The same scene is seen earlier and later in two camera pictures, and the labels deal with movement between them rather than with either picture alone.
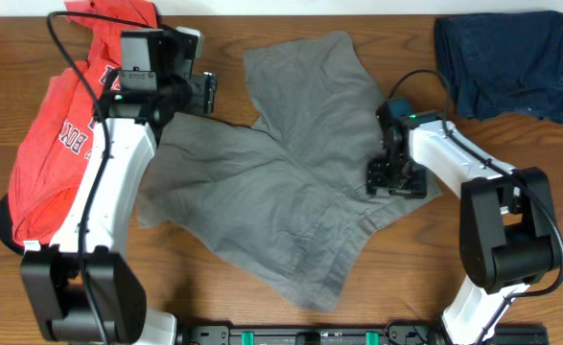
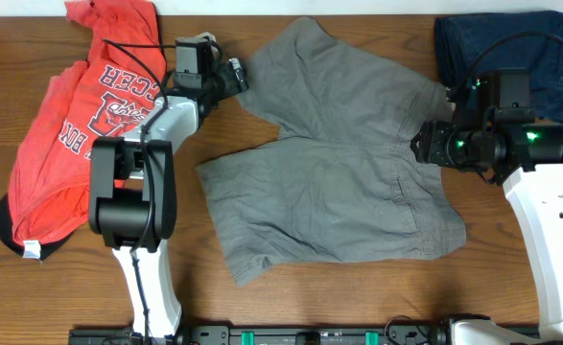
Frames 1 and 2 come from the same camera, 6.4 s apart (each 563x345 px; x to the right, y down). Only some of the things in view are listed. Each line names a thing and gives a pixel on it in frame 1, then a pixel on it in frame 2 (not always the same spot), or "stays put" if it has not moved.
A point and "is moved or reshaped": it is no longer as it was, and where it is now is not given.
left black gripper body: (199, 98) to (227, 83)
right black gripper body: (399, 175) to (434, 142)
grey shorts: (284, 205) is moved or reshaped
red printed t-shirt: (54, 139) stays put
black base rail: (354, 335) stays put
